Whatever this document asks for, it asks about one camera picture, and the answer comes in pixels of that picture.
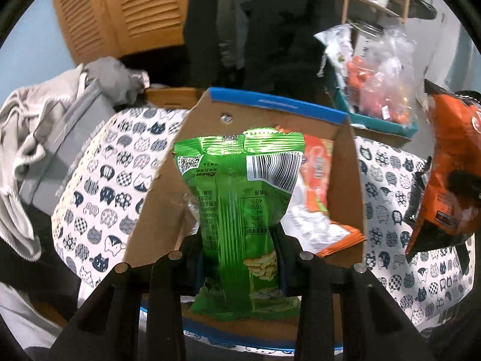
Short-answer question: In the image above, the grey hanging garment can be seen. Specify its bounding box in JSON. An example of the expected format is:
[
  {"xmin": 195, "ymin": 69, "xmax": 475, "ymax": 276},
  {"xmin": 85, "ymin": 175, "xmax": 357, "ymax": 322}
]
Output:
[{"xmin": 216, "ymin": 0, "xmax": 249, "ymax": 68}]

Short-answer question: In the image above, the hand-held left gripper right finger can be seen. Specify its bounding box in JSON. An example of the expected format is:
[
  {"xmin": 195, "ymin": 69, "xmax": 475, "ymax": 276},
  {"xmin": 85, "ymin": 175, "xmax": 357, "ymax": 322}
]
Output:
[{"xmin": 272, "ymin": 229, "xmax": 427, "ymax": 361}]

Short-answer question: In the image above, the wooden louvered door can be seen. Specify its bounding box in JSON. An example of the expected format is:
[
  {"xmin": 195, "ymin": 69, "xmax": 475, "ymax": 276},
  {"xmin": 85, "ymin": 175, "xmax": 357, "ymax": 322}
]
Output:
[{"xmin": 49, "ymin": 0, "xmax": 194, "ymax": 64}]

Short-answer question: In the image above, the brown cardboard box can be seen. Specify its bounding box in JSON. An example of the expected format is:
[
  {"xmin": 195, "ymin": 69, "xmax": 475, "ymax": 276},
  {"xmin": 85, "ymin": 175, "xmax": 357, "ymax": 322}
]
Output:
[{"xmin": 143, "ymin": 87, "xmax": 211, "ymax": 111}]

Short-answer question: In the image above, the orange white snack packet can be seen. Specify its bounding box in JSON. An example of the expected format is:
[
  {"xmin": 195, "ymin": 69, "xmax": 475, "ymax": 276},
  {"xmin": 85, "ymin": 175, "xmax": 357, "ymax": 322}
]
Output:
[{"xmin": 280, "ymin": 184, "xmax": 367, "ymax": 258}]

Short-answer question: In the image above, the dark grey cloth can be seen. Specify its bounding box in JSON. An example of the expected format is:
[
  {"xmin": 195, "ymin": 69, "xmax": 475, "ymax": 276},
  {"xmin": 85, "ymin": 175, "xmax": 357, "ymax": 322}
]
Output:
[{"xmin": 83, "ymin": 56, "xmax": 151, "ymax": 108}]

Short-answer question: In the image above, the blue cardboard box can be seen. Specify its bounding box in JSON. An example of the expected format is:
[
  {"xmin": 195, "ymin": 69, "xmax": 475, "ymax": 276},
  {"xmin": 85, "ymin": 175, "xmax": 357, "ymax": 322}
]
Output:
[{"xmin": 122, "ymin": 87, "xmax": 367, "ymax": 350}]

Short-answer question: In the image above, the white green printed packet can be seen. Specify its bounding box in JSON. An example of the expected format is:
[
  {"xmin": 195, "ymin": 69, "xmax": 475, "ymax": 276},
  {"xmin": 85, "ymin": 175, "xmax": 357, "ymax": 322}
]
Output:
[{"xmin": 314, "ymin": 24, "xmax": 356, "ymax": 87}]

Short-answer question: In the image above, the pile of red orange packets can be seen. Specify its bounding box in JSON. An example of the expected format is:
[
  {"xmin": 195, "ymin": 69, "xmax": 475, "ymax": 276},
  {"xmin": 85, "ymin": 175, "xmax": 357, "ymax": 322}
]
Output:
[{"xmin": 346, "ymin": 54, "xmax": 414, "ymax": 125}]

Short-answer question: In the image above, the clear plastic bag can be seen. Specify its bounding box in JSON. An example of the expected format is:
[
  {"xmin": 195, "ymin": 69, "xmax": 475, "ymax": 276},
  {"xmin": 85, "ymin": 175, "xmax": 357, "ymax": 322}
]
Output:
[{"xmin": 314, "ymin": 23, "xmax": 418, "ymax": 125}]

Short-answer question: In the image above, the dark hanging jacket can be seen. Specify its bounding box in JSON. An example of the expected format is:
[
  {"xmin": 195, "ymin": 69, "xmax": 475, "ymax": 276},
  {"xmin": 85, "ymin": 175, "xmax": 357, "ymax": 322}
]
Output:
[{"xmin": 184, "ymin": 0, "xmax": 342, "ymax": 94}]

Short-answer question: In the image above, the cat printed cloth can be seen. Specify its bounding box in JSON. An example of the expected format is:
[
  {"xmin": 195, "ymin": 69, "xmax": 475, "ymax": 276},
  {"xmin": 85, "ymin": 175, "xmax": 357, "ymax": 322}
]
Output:
[{"xmin": 51, "ymin": 107, "xmax": 476, "ymax": 356}]

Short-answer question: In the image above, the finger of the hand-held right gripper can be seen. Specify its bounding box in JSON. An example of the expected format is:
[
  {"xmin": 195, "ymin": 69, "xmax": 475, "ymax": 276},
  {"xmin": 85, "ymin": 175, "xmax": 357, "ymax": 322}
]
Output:
[{"xmin": 451, "ymin": 169, "xmax": 481, "ymax": 202}]

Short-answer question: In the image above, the green snack packet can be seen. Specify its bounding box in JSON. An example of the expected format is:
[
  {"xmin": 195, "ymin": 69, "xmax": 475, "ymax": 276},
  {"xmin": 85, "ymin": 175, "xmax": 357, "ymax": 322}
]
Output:
[{"xmin": 173, "ymin": 131, "xmax": 305, "ymax": 322}]

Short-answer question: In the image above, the orange black snack packet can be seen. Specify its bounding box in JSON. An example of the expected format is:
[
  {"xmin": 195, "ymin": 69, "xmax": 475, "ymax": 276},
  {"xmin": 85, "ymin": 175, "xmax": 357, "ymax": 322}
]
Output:
[{"xmin": 404, "ymin": 79, "xmax": 481, "ymax": 260}]

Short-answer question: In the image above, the light grey garment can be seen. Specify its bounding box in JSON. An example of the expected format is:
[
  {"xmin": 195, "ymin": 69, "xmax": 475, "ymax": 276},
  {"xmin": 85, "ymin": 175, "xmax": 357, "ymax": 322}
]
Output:
[{"xmin": 0, "ymin": 64, "xmax": 87, "ymax": 260}]

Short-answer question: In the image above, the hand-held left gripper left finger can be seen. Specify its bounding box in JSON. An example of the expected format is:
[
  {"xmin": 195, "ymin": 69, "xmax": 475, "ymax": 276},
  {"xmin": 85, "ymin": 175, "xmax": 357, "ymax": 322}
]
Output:
[{"xmin": 49, "ymin": 233, "xmax": 205, "ymax": 361}]

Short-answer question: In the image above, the teal box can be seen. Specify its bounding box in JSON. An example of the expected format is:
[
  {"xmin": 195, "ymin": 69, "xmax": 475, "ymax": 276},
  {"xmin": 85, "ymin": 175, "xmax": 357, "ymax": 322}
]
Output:
[{"xmin": 331, "ymin": 83, "xmax": 418, "ymax": 140}]

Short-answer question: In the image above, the grey storage bin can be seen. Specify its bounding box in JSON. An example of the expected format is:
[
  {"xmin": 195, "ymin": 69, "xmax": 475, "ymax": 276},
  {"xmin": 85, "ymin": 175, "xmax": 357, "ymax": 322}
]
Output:
[{"xmin": 19, "ymin": 79, "xmax": 117, "ymax": 211}]

